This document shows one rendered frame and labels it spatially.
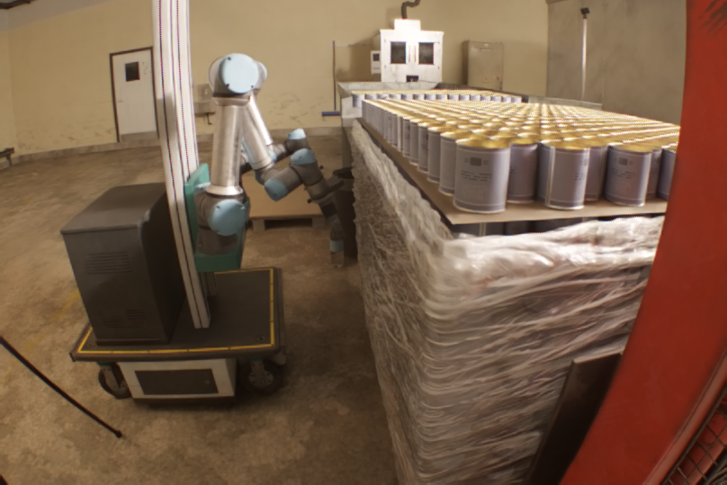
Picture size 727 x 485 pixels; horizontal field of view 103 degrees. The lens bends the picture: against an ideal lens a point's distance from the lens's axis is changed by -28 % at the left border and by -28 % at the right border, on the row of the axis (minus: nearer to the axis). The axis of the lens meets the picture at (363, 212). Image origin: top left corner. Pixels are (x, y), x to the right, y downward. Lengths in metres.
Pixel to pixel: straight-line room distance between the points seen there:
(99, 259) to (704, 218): 1.61
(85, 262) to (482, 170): 1.43
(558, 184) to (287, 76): 7.93
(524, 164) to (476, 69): 7.95
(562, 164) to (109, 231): 1.38
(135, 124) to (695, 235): 9.22
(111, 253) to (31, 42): 9.67
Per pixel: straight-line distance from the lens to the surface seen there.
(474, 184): 0.47
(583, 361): 0.59
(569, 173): 0.53
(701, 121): 0.42
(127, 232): 1.50
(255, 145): 1.37
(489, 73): 8.57
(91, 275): 1.64
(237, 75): 1.16
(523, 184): 0.53
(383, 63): 6.91
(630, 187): 0.60
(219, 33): 8.61
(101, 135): 9.80
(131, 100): 9.26
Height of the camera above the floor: 1.29
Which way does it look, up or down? 20 degrees down
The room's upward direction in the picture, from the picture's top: 1 degrees counter-clockwise
